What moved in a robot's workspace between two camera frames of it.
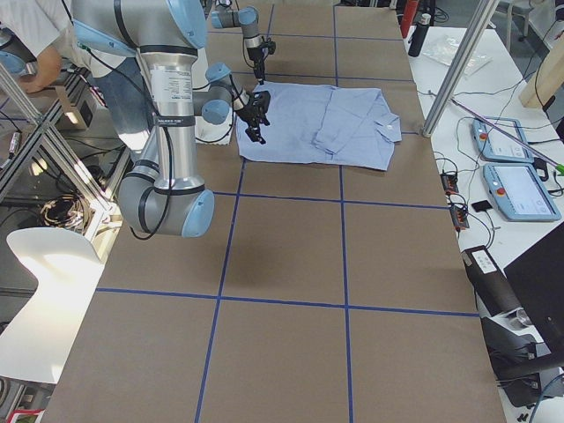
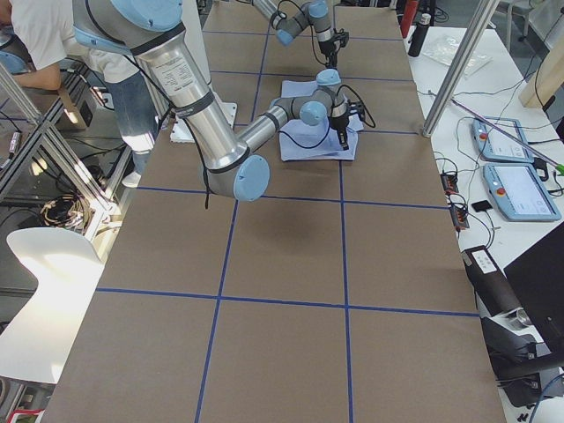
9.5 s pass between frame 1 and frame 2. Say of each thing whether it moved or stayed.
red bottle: stayed
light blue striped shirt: moved
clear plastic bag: stayed
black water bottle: stayed
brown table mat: stayed
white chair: stayed
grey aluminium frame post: stayed
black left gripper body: moved
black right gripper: moved
